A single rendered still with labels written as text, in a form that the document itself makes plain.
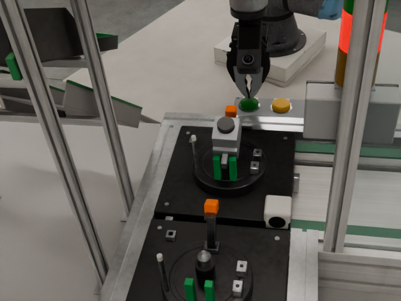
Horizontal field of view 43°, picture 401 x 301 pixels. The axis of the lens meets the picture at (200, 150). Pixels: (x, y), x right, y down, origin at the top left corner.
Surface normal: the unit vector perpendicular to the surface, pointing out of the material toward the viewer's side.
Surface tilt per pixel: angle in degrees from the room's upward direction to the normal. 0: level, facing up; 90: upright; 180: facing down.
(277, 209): 0
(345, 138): 90
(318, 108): 90
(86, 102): 90
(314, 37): 1
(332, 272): 90
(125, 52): 0
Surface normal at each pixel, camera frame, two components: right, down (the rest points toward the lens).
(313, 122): -0.18, 0.66
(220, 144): -0.14, 0.88
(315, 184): -0.07, -0.74
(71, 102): 0.94, 0.18
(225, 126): -0.11, -0.47
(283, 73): -0.59, 0.57
